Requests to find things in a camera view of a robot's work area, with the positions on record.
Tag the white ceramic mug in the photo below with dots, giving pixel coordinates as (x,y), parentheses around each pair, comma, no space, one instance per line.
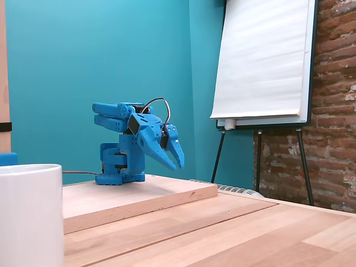
(27,217)

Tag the white cylinder on easel tray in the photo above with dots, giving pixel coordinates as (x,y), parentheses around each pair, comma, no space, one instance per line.
(230,124)

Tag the raised light wooden board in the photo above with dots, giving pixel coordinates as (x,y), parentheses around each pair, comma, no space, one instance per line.
(111,194)

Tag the white radiator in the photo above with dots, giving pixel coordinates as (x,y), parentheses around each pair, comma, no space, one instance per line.
(244,191)

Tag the white flip chart paper pad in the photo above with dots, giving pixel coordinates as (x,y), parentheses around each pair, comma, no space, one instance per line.
(258,55)

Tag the flip chart easel stand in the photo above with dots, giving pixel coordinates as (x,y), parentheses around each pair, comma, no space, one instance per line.
(307,105)

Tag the blue 3D-printed base part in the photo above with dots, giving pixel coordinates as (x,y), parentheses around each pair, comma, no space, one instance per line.
(8,160)

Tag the light wooden post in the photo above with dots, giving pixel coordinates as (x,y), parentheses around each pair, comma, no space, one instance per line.
(3,83)

